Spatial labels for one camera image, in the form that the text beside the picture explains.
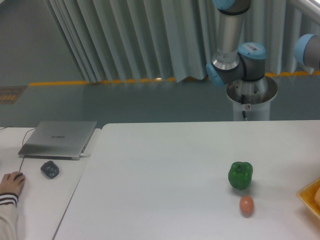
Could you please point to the green bell pepper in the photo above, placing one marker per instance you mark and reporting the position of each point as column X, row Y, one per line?
column 240, row 175

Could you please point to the silver closed laptop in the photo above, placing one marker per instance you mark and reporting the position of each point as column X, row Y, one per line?
column 60, row 140

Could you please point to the black computer mouse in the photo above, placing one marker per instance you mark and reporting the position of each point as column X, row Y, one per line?
column 19, row 178

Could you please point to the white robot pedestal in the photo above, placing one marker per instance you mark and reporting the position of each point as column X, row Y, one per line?
column 251, row 100

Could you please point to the person's hand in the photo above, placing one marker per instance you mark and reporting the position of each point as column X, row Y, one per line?
column 7, row 185

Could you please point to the white sleeved forearm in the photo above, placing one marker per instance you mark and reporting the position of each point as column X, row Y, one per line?
column 8, row 216

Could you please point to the pale green curtain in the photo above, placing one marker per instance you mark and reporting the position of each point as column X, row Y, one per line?
column 147, row 39

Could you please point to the yellow basket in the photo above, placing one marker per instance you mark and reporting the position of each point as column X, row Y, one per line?
column 308, row 195

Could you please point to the small black device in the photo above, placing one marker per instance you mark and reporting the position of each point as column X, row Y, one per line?
column 50, row 169

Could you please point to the brown egg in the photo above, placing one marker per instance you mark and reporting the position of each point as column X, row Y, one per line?
column 246, row 205

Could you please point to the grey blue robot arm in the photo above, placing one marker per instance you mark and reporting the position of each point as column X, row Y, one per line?
column 237, row 57

